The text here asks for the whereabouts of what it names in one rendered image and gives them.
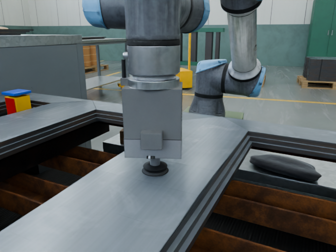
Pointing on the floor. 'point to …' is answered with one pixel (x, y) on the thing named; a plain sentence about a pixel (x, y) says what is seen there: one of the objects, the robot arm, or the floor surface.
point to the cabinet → (322, 29)
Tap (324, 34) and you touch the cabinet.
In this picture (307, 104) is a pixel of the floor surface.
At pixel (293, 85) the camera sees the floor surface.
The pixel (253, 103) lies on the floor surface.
